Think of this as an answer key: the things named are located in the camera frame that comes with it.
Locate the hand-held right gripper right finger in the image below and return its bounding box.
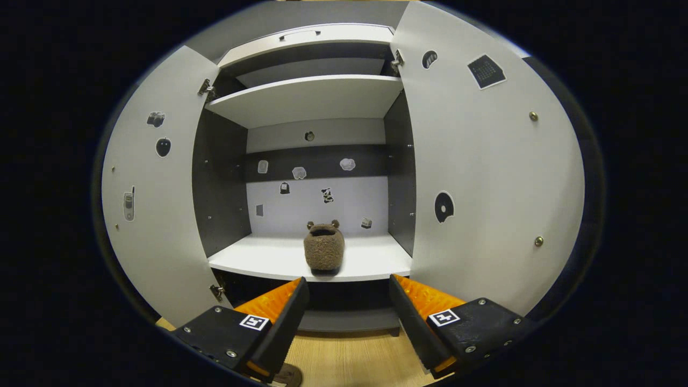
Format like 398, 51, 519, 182
389, 274, 536, 378

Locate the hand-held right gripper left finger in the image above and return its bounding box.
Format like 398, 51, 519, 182
172, 277, 311, 382

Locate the brown fluffy shoe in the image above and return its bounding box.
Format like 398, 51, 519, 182
271, 363, 303, 387
303, 219, 346, 277

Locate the white shoe cabinet door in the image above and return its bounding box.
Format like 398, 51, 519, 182
101, 46, 235, 328
390, 2, 586, 319

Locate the white shoe cabinet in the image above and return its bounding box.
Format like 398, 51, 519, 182
191, 23, 418, 334

